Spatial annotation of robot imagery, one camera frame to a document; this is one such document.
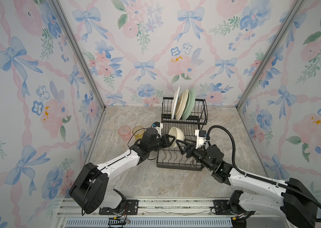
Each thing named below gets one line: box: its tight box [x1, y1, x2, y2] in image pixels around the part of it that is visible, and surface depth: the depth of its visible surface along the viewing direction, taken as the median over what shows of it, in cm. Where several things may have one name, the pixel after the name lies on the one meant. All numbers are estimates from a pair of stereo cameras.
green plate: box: [181, 87, 196, 121], surface depth 77 cm
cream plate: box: [174, 88, 189, 121], surface depth 76 cm
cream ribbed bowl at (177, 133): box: [168, 126, 186, 148], surface depth 75 cm
